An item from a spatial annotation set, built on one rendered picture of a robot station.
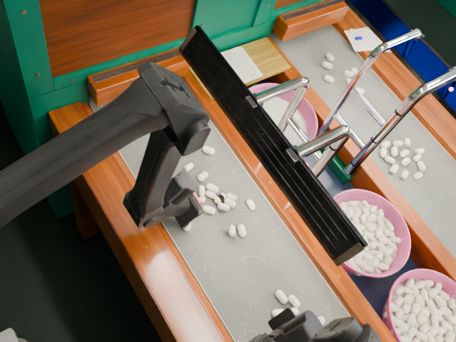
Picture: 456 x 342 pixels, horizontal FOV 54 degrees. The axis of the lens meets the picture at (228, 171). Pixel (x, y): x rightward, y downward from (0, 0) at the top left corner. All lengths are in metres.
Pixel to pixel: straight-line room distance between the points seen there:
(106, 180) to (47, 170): 0.63
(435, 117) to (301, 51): 0.52
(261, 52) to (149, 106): 1.03
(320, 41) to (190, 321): 1.13
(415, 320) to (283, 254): 0.40
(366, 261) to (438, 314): 0.23
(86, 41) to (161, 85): 0.65
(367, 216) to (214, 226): 0.47
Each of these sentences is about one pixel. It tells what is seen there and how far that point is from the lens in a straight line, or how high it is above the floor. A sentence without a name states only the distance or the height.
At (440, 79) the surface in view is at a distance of 1.27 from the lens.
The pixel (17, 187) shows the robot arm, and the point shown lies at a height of 1.31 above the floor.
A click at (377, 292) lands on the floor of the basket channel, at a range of 1.41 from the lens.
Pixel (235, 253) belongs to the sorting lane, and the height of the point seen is 0.74.
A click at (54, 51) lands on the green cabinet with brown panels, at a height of 0.96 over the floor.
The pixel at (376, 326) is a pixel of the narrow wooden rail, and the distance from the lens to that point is 1.27.
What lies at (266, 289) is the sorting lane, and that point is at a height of 0.74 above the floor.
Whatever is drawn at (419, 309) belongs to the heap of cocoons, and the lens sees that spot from 1.38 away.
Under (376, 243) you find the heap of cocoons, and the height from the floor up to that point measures 0.74.
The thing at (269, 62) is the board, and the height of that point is 0.78.
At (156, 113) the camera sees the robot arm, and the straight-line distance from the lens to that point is 0.59.
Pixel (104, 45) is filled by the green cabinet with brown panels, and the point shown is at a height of 0.94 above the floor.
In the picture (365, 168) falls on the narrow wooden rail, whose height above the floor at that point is 0.77.
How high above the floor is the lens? 1.85
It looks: 58 degrees down
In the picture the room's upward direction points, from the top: 24 degrees clockwise
